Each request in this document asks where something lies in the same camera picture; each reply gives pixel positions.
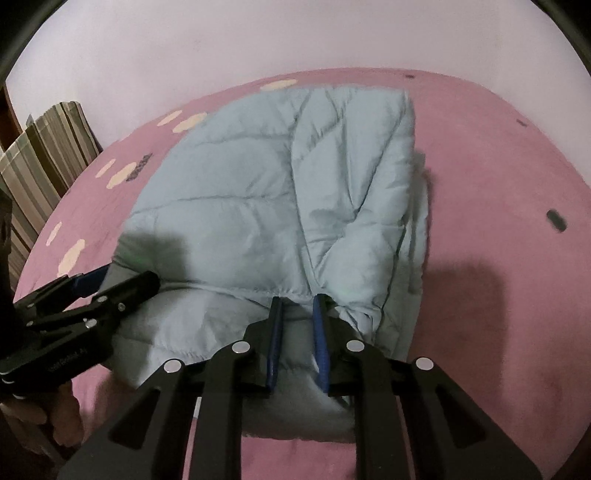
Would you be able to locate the pink dotted bedsheet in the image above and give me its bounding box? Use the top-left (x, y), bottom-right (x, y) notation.
top-left (11, 67), bottom-right (591, 480)

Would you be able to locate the person's left hand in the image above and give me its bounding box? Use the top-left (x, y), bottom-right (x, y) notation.
top-left (0, 382), bottom-right (85, 445)

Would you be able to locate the light blue puffer jacket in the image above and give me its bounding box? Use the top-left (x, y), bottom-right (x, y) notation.
top-left (111, 84), bottom-right (433, 442)

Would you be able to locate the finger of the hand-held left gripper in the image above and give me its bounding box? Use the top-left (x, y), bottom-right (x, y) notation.
top-left (14, 265), bottom-right (110, 320)
top-left (28, 270), bottom-right (161, 343)

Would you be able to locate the striped cushion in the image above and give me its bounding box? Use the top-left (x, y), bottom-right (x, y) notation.
top-left (0, 131), bottom-right (64, 283)
top-left (25, 102), bottom-right (103, 195)

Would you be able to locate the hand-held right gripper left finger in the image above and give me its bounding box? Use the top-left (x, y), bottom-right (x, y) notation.
top-left (58, 298), bottom-right (285, 480)

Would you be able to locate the dark wooden furniture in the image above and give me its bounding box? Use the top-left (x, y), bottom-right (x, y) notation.
top-left (0, 83), bottom-right (26, 151)

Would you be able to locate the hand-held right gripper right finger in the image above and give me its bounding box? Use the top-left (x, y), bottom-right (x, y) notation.
top-left (312, 294), bottom-right (542, 480)

